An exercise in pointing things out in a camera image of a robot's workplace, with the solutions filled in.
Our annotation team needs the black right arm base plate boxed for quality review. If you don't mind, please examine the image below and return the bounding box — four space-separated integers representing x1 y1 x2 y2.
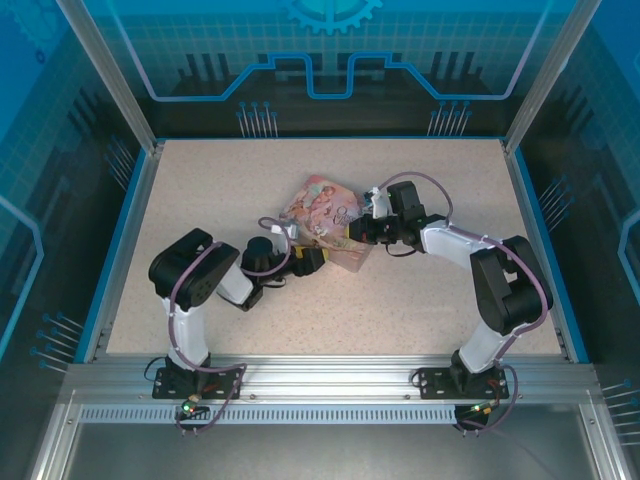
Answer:
416 367 511 401

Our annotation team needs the connector with green light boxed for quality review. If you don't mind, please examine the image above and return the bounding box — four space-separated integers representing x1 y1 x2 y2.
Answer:
179 394 204 419
467 399 499 420

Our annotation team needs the grey metal shelf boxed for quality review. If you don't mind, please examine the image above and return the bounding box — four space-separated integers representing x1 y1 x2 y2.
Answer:
59 423 601 480

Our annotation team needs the aluminium frame post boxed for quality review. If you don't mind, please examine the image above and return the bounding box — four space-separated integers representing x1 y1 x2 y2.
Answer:
502 0 604 154
55 0 164 154

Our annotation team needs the aluminium mounting rail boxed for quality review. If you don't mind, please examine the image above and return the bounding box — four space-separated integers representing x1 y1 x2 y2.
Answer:
64 353 596 407

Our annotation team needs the slotted grey cable duct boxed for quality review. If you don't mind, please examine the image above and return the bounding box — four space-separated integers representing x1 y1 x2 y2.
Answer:
77 403 461 426

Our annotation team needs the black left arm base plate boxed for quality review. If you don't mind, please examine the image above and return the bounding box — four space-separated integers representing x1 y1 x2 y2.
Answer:
152 365 245 401

